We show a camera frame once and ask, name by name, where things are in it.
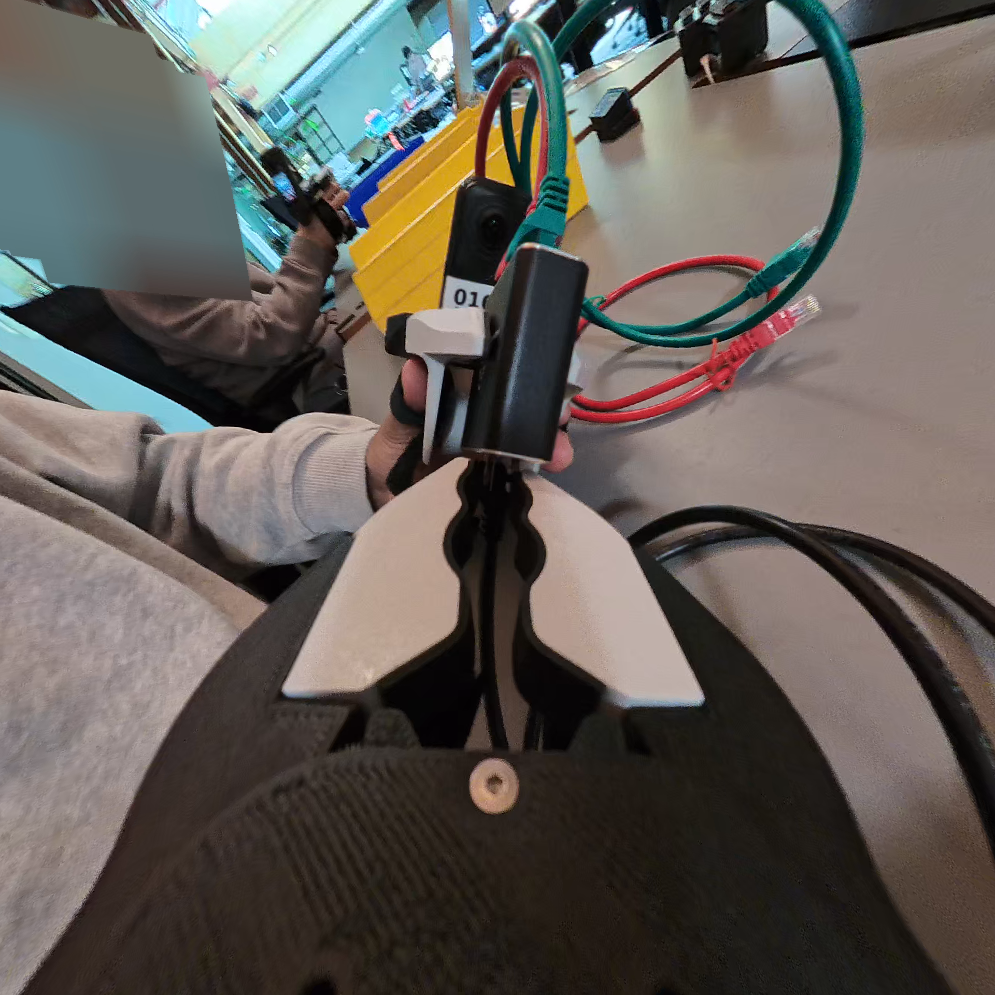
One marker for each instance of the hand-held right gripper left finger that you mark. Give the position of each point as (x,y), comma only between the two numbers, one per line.
(389,606)

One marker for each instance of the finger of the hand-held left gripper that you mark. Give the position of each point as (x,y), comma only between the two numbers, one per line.
(447,334)
(574,392)

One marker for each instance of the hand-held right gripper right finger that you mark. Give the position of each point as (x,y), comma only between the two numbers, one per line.
(606,614)

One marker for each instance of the black ethernet splitter box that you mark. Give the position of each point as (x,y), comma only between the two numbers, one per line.
(536,350)

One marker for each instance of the yellow plastic bin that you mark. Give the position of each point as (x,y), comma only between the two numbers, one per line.
(404,249)

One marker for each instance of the person's left forearm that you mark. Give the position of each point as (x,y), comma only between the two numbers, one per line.
(233,482)

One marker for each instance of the person's left hand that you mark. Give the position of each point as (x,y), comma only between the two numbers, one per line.
(389,458)

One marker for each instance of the blue plastic bin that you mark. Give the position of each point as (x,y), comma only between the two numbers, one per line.
(373,186)

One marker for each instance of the red twist tie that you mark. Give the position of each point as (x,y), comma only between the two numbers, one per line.
(719,369)

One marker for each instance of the small black box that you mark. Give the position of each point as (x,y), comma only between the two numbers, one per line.
(614,113)

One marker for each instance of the person's grey sweatshirt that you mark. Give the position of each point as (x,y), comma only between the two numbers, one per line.
(93,699)

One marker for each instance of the black device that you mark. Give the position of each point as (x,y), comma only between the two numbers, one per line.
(723,39)

